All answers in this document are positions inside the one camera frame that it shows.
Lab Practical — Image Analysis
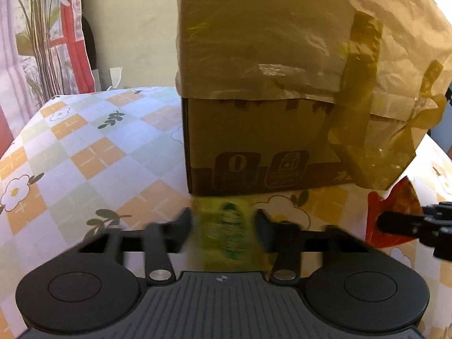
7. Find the black tyre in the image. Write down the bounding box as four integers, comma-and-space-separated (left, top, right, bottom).
82, 18, 98, 75

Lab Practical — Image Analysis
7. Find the red orange snack packet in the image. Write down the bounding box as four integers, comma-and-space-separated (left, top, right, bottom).
366, 176, 425, 248

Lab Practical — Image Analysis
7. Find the white plastic bag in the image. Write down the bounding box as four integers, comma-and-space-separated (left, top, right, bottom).
93, 66, 123, 91

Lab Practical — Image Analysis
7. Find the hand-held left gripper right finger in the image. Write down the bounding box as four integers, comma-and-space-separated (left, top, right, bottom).
253, 209, 372, 283

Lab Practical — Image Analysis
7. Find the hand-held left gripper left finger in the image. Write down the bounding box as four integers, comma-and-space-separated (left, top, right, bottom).
78, 208, 194, 284

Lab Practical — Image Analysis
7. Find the red white printed curtain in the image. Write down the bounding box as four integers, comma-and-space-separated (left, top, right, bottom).
0, 0, 97, 151

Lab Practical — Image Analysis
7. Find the checked floral tablecloth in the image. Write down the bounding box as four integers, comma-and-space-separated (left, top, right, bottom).
0, 86, 452, 339

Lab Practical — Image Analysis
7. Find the green snack packet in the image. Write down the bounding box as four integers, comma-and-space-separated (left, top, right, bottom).
192, 196, 266, 273

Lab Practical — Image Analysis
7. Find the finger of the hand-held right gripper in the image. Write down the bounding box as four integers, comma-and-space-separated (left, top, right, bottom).
376, 211, 426, 236

